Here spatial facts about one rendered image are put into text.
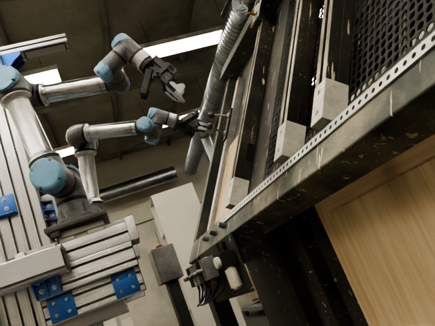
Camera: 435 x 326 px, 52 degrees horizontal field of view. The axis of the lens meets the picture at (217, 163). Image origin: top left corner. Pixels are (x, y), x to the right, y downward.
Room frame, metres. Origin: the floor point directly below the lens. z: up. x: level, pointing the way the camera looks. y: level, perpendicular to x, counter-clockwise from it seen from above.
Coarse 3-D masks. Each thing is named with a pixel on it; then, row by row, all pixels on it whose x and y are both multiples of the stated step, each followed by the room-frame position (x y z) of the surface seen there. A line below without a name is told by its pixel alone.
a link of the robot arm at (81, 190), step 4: (68, 168) 1.59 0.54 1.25; (72, 168) 1.60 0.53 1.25; (76, 168) 1.63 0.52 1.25; (72, 172) 1.57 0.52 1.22; (76, 172) 1.62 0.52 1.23; (76, 176) 1.59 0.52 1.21; (80, 176) 1.66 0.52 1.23; (76, 180) 1.58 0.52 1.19; (80, 180) 1.62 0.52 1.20; (76, 184) 1.58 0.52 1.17; (80, 184) 1.62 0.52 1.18; (72, 188) 1.56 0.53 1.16; (76, 188) 1.59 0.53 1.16; (80, 188) 1.61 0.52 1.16; (72, 192) 1.58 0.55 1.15; (76, 192) 1.59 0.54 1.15; (80, 192) 1.61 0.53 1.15; (84, 192) 1.63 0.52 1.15; (64, 196) 1.56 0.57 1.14; (68, 196) 1.58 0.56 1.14; (56, 200) 1.59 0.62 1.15; (60, 200) 1.58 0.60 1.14
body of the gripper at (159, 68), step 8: (144, 64) 1.50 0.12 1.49; (152, 64) 1.52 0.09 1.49; (160, 64) 1.52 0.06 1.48; (168, 64) 1.51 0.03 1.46; (144, 72) 1.54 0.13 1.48; (160, 72) 1.50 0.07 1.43; (168, 72) 1.52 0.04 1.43; (152, 80) 1.53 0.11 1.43; (160, 80) 1.50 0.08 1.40; (168, 80) 1.52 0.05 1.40; (160, 88) 1.55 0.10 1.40
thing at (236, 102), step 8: (240, 80) 2.40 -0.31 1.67; (240, 88) 2.39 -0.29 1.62; (240, 96) 2.38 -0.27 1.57; (232, 104) 2.39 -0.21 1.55; (240, 104) 2.38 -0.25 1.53; (232, 112) 2.35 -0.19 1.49; (232, 120) 2.34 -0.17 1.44; (232, 128) 2.33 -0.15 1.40; (232, 136) 2.33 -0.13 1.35; (224, 144) 2.34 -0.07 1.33; (224, 152) 2.29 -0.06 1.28; (224, 160) 2.29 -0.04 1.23; (224, 168) 2.28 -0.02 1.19; (216, 184) 2.28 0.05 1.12; (216, 192) 2.24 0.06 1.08; (216, 200) 2.24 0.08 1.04; (216, 208) 2.23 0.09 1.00; (208, 224) 2.23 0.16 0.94
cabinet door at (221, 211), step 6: (234, 144) 2.19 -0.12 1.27; (234, 150) 2.18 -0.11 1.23; (228, 156) 2.28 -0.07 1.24; (228, 162) 2.24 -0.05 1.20; (228, 168) 2.22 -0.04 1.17; (228, 174) 2.19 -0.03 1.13; (228, 180) 2.16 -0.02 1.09; (222, 186) 2.24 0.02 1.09; (228, 186) 2.13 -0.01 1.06; (222, 192) 2.21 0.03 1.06; (222, 198) 2.18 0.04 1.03; (222, 204) 2.16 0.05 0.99; (222, 210) 2.13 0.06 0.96; (228, 210) 2.00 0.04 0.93; (216, 216) 2.21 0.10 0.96; (222, 216) 2.09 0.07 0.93; (216, 222) 2.18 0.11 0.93
